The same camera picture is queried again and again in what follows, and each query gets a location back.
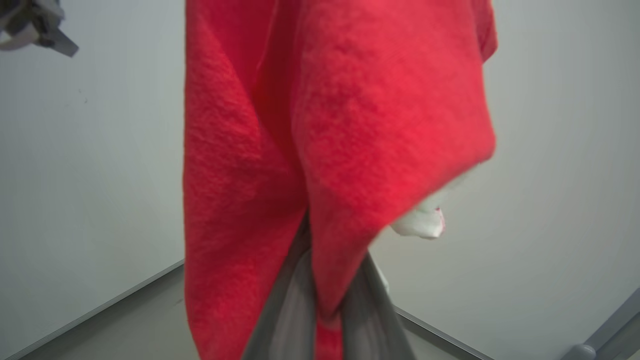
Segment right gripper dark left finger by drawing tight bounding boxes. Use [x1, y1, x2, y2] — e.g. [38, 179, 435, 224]
[242, 210, 319, 360]

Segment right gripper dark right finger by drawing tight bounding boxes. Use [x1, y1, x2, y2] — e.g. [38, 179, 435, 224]
[341, 251, 417, 360]

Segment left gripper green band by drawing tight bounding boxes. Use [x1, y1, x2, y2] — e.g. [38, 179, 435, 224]
[0, 0, 80, 58]

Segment red garment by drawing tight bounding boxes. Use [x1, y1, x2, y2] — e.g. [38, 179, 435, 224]
[182, 0, 500, 360]

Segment long grey partition bottom rail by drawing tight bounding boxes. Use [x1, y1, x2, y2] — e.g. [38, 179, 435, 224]
[394, 306, 497, 360]

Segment short grey partition bottom rail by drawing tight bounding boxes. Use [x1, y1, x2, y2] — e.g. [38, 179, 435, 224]
[0, 259, 186, 360]

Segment grey rounded post foot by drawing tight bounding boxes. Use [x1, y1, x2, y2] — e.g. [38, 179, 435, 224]
[559, 343, 598, 360]

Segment grey double partition post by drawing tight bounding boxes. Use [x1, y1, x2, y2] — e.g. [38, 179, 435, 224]
[582, 286, 640, 360]

